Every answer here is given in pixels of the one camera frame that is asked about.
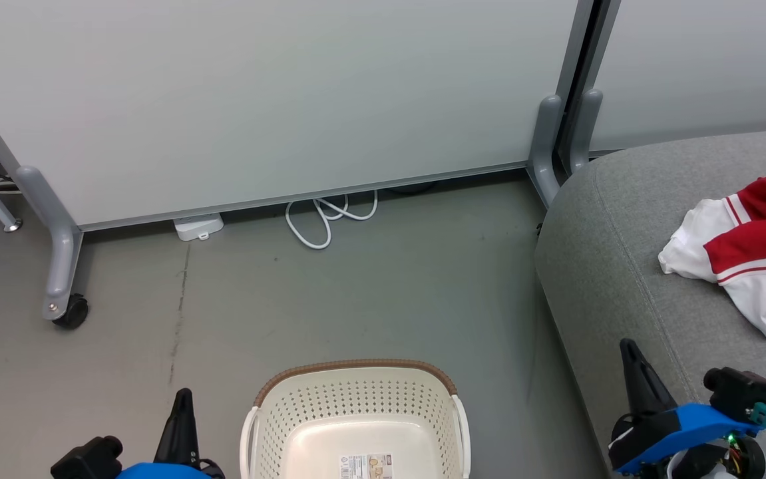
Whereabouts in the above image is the long grey partition foot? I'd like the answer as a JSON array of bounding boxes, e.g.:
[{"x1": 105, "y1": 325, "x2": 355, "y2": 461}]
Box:
[{"x1": 13, "y1": 166, "x2": 84, "y2": 321}]

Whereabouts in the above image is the white looped floor cable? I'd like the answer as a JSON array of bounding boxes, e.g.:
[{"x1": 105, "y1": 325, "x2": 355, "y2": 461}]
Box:
[{"x1": 285, "y1": 190, "x2": 379, "y2": 250}]

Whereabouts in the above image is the white power adapter box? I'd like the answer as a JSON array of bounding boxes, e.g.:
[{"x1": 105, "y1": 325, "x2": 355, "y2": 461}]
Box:
[{"x1": 174, "y1": 213, "x2": 225, "y2": 241}]

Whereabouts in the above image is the printed basket sticker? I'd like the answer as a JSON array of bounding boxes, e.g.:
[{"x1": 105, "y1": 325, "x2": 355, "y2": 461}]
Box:
[{"x1": 339, "y1": 454, "x2": 393, "y2": 479}]

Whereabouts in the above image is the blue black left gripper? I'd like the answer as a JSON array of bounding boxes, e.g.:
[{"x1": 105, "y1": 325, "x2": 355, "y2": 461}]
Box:
[{"x1": 115, "y1": 388, "x2": 226, "y2": 479}]

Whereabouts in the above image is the grey fabric sofa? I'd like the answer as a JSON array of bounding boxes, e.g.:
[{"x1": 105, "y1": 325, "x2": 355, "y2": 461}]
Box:
[{"x1": 534, "y1": 126, "x2": 766, "y2": 479}]

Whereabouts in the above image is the narrow white partition panel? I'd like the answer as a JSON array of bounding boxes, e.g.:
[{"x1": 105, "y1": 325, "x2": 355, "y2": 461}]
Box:
[{"x1": 586, "y1": 0, "x2": 766, "y2": 157}]

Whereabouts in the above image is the cream perforated laundry basket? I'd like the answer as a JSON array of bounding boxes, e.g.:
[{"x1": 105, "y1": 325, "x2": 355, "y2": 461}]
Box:
[{"x1": 240, "y1": 359, "x2": 471, "y2": 479}]

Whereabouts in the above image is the wide white partition panel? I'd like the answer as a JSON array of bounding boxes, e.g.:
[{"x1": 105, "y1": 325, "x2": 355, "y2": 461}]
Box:
[{"x1": 0, "y1": 0, "x2": 600, "y2": 232}]

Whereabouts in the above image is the black caster wheel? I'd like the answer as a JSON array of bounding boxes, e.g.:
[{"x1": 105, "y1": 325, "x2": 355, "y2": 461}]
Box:
[{"x1": 52, "y1": 294, "x2": 89, "y2": 330}]

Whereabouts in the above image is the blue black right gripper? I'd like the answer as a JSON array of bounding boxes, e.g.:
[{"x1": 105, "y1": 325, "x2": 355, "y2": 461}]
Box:
[{"x1": 608, "y1": 338, "x2": 766, "y2": 479}]

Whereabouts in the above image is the short grey partition foot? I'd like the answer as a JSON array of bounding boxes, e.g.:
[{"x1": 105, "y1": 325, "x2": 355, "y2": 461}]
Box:
[
  {"x1": 569, "y1": 88, "x2": 603, "y2": 175},
  {"x1": 528, "y1": 94, "x2": 564, "y2": 208}
]

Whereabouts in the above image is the red and white shirt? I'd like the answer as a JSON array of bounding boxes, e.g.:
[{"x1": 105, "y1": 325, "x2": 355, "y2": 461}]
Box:
[{"x1": 659, "y1": 166, "x2": 766, "y2": 344}]

